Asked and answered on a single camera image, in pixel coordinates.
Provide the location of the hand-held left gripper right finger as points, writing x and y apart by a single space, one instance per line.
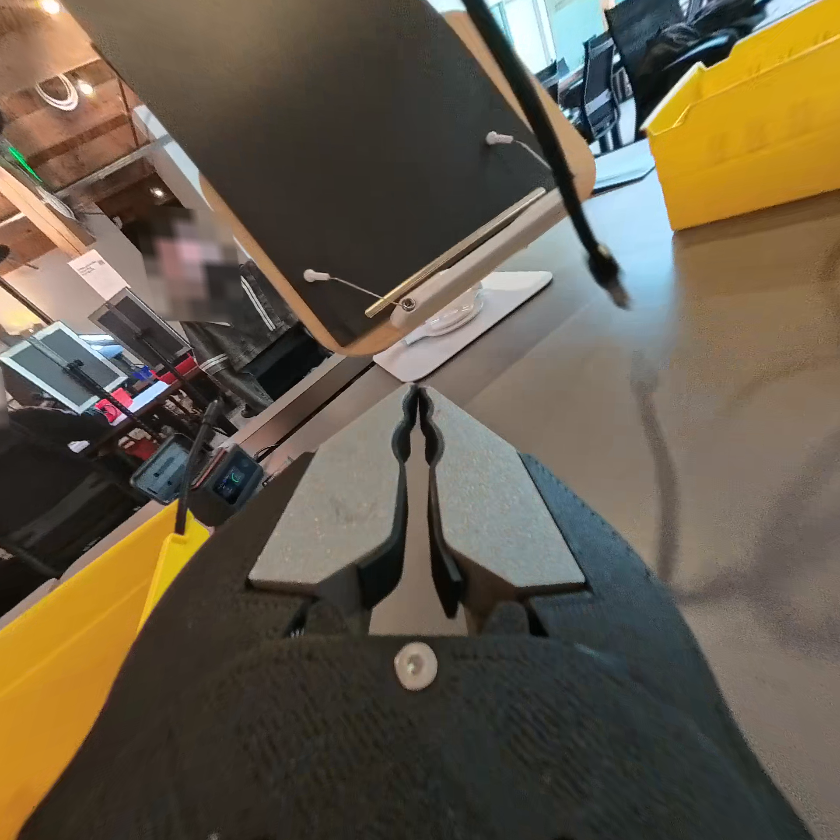
505 518

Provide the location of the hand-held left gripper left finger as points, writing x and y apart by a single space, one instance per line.
328 518

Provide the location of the yellow plastic bin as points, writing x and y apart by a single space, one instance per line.
65 656
741 151

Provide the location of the black power bank with display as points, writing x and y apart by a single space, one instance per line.
229 482

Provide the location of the grey framed dark panel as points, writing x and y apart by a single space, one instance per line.
59 364
141 321

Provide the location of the white paper notice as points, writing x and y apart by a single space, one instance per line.
98 272

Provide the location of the wooden board with black panel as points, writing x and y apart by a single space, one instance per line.
328 131

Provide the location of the black mesh office chair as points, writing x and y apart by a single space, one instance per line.
600 85
663 52

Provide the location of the green lit exit sign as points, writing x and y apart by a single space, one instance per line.
19 161

